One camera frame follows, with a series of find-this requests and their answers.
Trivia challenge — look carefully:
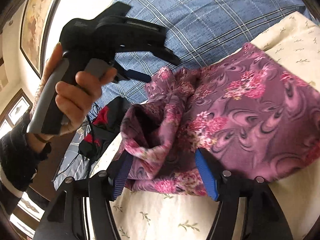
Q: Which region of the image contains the cream embroidered cloth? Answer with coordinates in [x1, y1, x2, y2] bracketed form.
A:
[94, 12, 319, 239]

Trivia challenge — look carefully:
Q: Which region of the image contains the blue plaid bedsheet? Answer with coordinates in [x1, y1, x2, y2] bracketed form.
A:
[94, 0, 316, 111]

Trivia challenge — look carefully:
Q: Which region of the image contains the person's left hand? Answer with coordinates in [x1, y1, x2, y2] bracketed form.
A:
[29, 42, 117, 135]

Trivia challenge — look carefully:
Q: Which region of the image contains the black sleeved left forearm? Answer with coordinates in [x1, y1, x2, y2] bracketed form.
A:
[1, 111, 52, 217]

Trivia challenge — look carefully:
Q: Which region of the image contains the black and red garment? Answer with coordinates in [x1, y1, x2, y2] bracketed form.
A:
[78, 96, 131, 161]

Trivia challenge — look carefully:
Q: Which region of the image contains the black cable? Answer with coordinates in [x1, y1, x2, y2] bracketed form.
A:
[51, 102, 102, 182]

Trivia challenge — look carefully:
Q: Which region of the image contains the large framed painting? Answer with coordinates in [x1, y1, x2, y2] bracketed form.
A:
[20, 0, 60, 77]

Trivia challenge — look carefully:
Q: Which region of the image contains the pink floral garment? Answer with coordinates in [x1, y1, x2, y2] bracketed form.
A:
[119, 43, 319, 196]

